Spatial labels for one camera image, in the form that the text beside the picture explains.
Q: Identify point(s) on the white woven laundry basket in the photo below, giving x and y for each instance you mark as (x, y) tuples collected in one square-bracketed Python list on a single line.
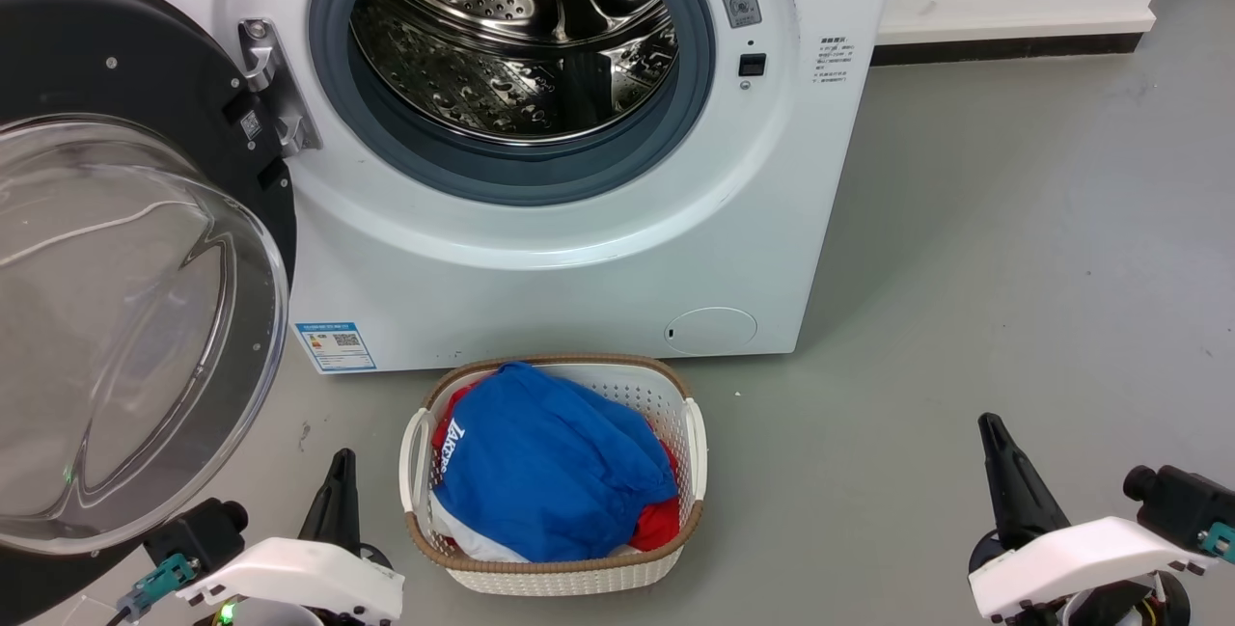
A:
[(560, 578)]

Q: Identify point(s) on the red garment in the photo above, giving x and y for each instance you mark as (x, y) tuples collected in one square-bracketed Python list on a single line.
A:
[(656, 527)]

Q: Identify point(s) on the blue garment with white lettering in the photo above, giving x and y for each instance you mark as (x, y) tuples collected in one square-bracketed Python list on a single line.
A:
[(550, 462)]

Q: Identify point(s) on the blue energy label sticker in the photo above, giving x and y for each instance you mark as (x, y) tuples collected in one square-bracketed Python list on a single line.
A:
[(335, 347)]

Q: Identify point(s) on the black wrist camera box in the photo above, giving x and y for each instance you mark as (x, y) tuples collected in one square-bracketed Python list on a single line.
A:
[(198, 531), (1182, 505)]

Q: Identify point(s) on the black door lock socket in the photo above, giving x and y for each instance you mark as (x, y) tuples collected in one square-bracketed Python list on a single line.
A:
[(752, 65)]

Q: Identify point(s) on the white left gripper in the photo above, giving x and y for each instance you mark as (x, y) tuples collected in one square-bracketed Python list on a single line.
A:
[(309, 578)]

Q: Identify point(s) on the round white filter cover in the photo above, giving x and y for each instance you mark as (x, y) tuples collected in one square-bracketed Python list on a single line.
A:
[(711, 331)]

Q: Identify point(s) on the white front-load washing machine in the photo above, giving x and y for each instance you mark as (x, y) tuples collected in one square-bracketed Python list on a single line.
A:
[(579, 298)]

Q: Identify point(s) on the small printed text sticker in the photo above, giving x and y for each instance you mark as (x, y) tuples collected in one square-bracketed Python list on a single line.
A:
[(835, 60)]

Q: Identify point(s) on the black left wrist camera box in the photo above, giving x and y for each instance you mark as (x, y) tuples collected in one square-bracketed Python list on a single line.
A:
[(198, 531)]

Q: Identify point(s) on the round black glass washer door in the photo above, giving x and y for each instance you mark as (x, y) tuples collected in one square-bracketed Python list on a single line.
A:
[(96, 47)]

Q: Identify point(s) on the small QR code sticker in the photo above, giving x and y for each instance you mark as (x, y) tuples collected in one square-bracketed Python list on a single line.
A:
[(251, 124)]

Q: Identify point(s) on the silver door hinge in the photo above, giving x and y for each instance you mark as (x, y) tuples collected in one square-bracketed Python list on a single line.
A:
[(275, 86)]

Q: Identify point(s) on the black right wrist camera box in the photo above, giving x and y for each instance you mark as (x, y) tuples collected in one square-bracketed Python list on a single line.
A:
[(1182, 505)]

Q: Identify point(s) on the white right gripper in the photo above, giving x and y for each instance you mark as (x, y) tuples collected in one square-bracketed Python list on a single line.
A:
[(1071, 558)]

